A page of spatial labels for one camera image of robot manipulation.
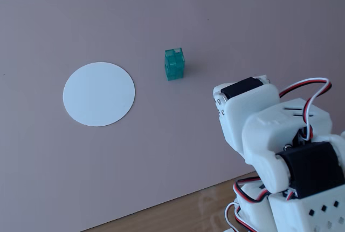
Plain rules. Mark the teal lego brick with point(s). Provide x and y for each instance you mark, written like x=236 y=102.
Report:
x=174 y=64

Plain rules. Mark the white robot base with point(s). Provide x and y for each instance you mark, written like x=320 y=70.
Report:
x=304 y=213

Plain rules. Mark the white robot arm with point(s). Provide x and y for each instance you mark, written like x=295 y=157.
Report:
x=266 y=132

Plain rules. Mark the white paper circle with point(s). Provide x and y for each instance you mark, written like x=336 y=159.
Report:
x=98 y=94

